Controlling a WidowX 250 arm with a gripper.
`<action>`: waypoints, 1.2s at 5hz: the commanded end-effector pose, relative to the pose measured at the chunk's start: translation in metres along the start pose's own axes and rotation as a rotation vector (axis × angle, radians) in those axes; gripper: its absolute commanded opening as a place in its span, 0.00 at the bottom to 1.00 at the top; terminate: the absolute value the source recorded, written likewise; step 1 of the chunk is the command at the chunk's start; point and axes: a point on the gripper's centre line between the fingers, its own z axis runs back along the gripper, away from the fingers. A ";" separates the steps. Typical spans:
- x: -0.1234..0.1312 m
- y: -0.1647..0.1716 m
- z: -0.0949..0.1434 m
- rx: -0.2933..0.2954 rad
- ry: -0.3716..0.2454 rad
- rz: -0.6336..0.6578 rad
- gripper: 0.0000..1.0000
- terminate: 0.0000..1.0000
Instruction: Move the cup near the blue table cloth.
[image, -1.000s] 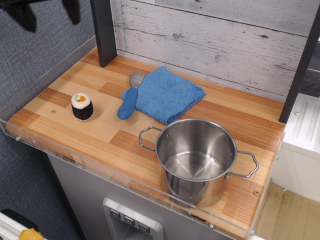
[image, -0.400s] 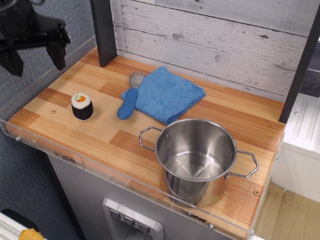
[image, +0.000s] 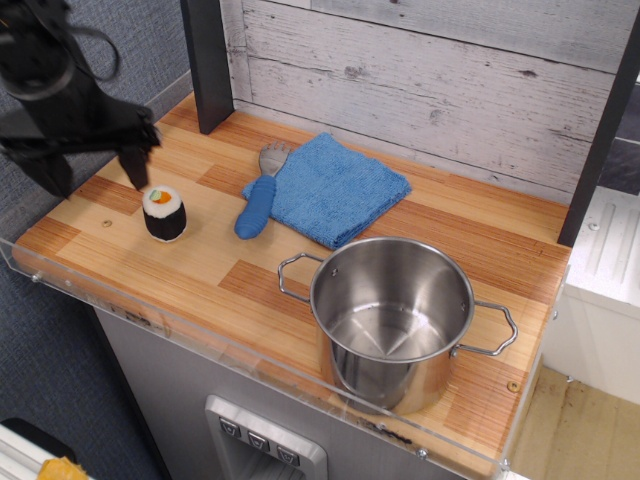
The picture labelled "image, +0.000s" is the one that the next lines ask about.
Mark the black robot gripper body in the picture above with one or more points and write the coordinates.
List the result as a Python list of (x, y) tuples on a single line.
[(69, 116)]

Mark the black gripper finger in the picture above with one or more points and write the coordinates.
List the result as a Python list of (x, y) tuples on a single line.
[(134, 162), (51, 171)]

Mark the plush sushi roll toy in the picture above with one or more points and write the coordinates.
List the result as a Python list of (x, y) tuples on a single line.
[(164, 213)]

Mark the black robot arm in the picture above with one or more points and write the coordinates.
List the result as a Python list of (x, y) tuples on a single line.
[(38, 44)]

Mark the blue folded cloth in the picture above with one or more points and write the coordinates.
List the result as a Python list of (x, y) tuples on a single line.
[(331, 194)]

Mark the grey toy cabinet front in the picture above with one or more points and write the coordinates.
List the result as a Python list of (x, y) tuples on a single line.
[(171, 385)]

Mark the stainless steel pot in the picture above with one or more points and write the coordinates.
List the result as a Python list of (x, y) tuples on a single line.
[(391, 314)]

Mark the yellow object at corner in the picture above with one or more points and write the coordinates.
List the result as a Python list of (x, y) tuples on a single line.
[(61, 469)]

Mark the silver dispenser panel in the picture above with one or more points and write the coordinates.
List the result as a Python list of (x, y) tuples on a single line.
[(265, 442)]

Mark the clear acrylic guard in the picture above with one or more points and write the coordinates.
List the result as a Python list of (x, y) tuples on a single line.
[(218, 296)]

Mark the white toy sink counter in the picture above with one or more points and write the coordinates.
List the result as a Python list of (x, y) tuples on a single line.
[(593, 333)]

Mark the blue handled metal spork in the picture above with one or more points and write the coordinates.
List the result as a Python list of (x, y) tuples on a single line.
[(254, 218)]

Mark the dark grey left post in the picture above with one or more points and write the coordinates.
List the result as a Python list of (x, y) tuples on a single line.
[(206, 46)]

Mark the dark grey post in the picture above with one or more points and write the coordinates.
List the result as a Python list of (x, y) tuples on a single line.
[(206, 46), (613, 112)]

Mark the dark grey right post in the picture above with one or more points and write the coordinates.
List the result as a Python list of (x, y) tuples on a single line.
[(613, 112)]

